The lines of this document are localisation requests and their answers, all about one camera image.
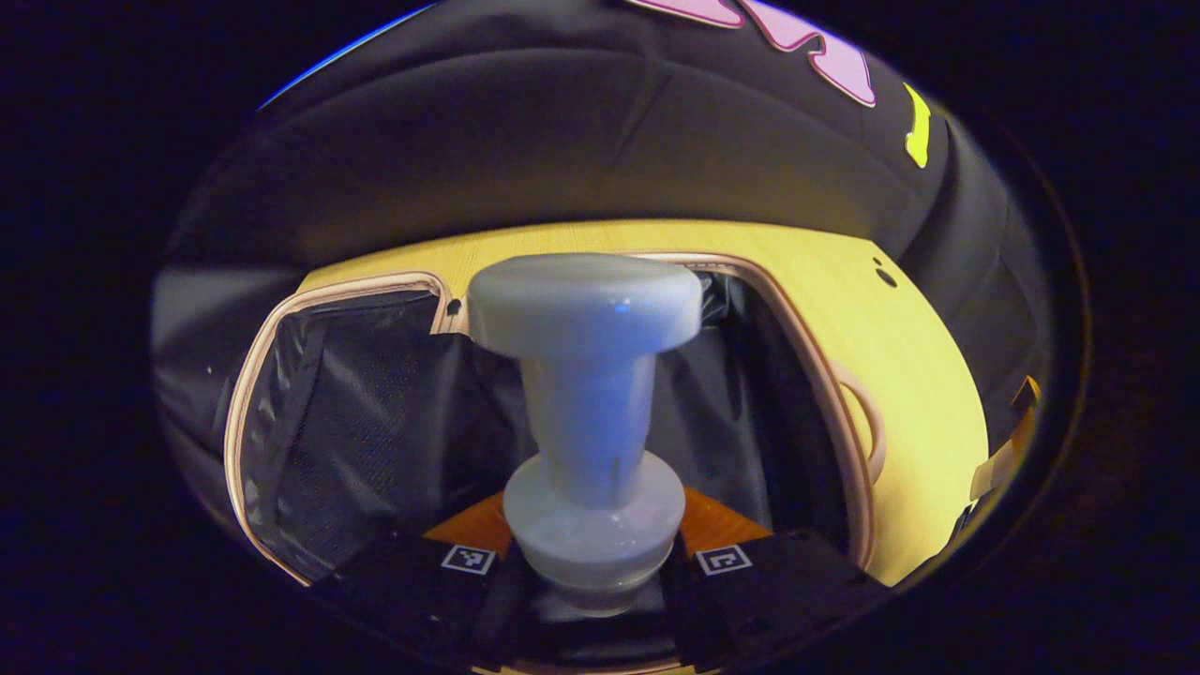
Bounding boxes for black backdrop cloth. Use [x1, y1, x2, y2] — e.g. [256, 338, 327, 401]
[150, 0, 1056, 451]

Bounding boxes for white pump bottle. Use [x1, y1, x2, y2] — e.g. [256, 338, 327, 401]
[466, 253, 704, 617]

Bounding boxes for pink suitcase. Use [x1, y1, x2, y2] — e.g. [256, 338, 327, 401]
[225, 251, 887, 587]

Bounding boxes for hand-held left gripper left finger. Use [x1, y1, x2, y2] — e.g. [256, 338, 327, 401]
[309, 489, 526, 671]

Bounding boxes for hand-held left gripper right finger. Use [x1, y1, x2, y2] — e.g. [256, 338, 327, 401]
[661, 486, 892, 671]

